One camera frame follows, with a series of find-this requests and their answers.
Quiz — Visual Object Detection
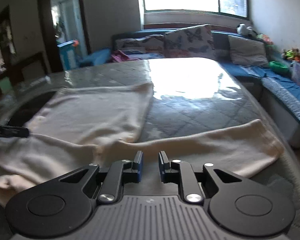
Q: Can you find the green plush toy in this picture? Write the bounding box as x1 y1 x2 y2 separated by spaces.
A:
281 48 300 62

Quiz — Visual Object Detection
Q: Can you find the wide butterfly print cushion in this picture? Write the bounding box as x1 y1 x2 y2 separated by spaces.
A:
115 35 165 54

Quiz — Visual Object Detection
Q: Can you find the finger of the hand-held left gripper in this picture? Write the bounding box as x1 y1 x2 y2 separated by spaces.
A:
0 124 30 138

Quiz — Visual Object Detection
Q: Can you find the square butterfly print cushion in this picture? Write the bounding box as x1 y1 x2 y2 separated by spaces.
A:
164 24 215 59

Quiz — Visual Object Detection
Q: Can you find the blue toy cabinet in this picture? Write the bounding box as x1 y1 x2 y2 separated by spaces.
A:
57 39 79 71

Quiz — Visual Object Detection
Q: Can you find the pink crumpled cloth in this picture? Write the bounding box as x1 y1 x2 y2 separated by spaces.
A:
111 49 140 62

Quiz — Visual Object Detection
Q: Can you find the grey pillow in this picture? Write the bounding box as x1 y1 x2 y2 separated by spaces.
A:
227 35 269 67

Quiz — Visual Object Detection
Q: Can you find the green plastic bowl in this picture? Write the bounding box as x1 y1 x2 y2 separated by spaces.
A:
269 60 290 73

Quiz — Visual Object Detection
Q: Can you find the cream fleece garment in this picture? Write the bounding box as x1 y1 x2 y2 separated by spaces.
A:
0 82 285 205

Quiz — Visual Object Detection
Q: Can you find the orange pink plush toy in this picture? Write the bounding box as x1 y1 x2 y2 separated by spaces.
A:
256 34 273 45

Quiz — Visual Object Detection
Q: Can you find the panda plush toy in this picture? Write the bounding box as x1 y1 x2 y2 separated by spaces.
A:
236 23 254 36

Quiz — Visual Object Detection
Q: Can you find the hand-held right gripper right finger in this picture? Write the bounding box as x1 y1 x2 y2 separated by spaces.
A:
159 151 255 204

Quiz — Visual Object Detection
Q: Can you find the blue corner sofa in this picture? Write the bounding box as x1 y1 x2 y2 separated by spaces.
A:
79 27 300 148

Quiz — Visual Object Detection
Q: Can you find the blue sofa cover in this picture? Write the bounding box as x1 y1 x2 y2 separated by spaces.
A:
225 64 300 125

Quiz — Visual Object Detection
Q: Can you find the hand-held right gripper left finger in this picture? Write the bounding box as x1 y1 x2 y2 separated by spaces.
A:
47 151 143 204

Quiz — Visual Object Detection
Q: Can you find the dark wooden door frame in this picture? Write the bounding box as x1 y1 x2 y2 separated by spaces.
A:
36 0 90 73

